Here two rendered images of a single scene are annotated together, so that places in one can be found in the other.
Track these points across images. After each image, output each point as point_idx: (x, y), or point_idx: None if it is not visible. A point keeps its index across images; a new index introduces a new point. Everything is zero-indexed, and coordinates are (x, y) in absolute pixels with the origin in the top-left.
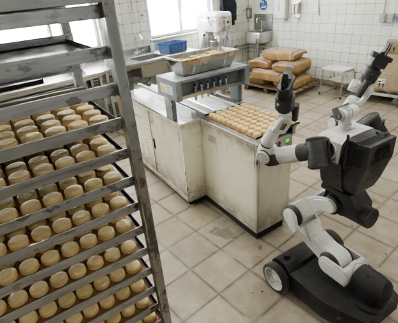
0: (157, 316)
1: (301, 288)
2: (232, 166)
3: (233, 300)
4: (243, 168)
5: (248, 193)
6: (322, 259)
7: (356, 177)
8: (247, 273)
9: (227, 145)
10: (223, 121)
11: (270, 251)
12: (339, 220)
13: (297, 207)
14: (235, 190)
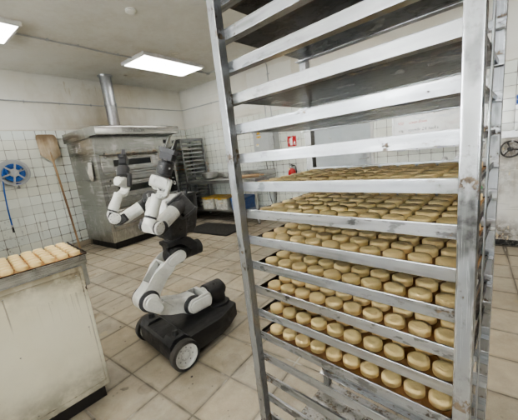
0: None
1: (203, 332)
2: (35, 333)
3: (203, 398)
4: (62, 315)
5: (81, 342)
6: (192, 303)
7: (193, 216)
8: (164, 393)
9: (12, 310)
10: None
11: (134, 378)
12: (108, 333)
13: (150, 289)
14: (50, 366)
